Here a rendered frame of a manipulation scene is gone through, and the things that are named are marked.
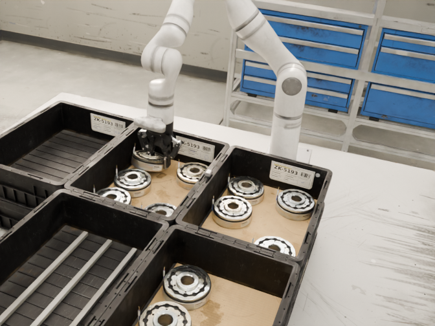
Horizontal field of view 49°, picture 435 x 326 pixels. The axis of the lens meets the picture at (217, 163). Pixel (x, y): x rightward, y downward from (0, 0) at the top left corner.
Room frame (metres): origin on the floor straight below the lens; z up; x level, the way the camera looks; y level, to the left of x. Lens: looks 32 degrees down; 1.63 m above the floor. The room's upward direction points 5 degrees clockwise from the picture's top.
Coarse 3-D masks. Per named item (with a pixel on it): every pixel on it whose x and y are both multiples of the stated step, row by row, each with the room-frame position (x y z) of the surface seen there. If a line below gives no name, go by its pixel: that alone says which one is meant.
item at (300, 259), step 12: (228, 156) 1.14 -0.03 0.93; (264, 156) 1.17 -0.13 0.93; (276, 156) 1.17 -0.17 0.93; (216, 168) 1.08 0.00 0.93; (312, 168) 1.12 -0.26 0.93; (324, 168) 1.12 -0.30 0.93; (324, 180) 1.06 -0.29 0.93; (324, 192) 1.01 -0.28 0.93; (192, 204) 0.91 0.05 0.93; (180, 216) 0.86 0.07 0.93; (312, 216) 0.90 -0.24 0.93; (192, 228) 0.82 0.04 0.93; (204, 228) 0.82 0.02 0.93; (312, 228) 0.86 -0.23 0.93; (228, 240) 0.79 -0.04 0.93; (240, 240) 0.80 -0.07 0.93; (276, 252) 0.77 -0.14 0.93; (300, 252) 0.77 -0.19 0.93; (300, 264) 0.75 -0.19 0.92
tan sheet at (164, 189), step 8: (128, 168) 1.19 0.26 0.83; (136, 168) 1.19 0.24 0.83; (168, 168) 1.21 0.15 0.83; (176, 168) 1.21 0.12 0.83; (152, 176) 1.16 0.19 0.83; (160, 176) 1.16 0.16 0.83; (168, 176) 1.16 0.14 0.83; (176, 176) 1.17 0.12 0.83; (112, 184) 1.10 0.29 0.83; (152, 184) 1.12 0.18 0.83; (160, 184) 1.12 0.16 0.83; (168, 184) 1.12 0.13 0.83; (176, 184) 1.13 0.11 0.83; (152, 192) 1.08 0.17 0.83; (160, 192) 1.08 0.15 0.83; (168, 192) 1.09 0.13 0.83; (176, 192) 1.09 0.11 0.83; (184, 192) 1.09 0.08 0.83; (136, 200) 1.04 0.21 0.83; (144, 200) 1.04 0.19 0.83; (152, 200) 1.04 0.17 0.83; (160, 200) 1.05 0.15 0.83; (168, 200) 1.05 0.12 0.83; (176, 200) 1.05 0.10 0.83
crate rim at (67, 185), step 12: (132, 132) 1.23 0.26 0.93; (180, 132) 1.26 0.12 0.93; (228, 144) 1.21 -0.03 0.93; (84, 168) 1.02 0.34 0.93; (72, 180) 0.96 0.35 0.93; (204, 180) 1.02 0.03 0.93; (84, 192) 0.92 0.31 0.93; (192, 192) 0.96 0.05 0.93; (120, 204) 0.88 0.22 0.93; (180, 204) 0.90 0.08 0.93; (156, 216) 0.85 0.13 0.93
